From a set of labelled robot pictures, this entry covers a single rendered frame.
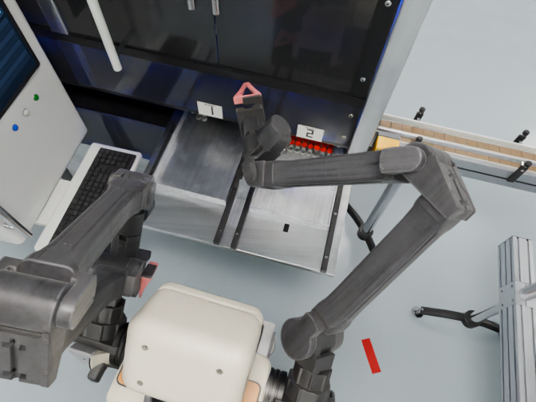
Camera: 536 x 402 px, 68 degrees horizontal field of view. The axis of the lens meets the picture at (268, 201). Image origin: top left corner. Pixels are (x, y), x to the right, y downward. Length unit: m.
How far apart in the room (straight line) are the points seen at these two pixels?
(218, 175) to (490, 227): 1.75
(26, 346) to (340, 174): 0.53
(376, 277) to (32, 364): 0.49
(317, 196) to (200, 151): 0.44
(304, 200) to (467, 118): 1.92
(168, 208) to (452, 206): 0.94
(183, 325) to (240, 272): 1.49
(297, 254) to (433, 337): 1.17
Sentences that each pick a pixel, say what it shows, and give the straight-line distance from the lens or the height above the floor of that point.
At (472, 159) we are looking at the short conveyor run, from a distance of 1.55.
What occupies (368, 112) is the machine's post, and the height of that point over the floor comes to 1.17.
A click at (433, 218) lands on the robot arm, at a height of 1.52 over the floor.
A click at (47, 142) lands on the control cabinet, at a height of 0.96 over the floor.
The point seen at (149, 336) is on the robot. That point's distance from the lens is 0.68.
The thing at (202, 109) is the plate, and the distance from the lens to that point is 1.38.
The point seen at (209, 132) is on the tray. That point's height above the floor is 0.88.
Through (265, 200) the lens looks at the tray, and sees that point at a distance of 1.32.
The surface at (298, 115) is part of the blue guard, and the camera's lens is 1.27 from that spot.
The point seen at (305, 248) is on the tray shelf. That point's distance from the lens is 1.26.
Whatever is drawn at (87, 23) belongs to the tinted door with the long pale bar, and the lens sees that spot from 1.36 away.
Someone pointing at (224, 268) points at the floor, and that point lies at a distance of 2.16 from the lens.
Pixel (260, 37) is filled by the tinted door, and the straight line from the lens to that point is 1.12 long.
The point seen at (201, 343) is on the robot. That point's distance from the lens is 0.67.
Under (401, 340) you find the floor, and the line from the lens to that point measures 2.20.
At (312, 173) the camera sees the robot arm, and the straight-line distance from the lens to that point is 0.78.
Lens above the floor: 2.04
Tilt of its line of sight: 61 degrees down
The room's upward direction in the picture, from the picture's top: 5 degrees clockwise
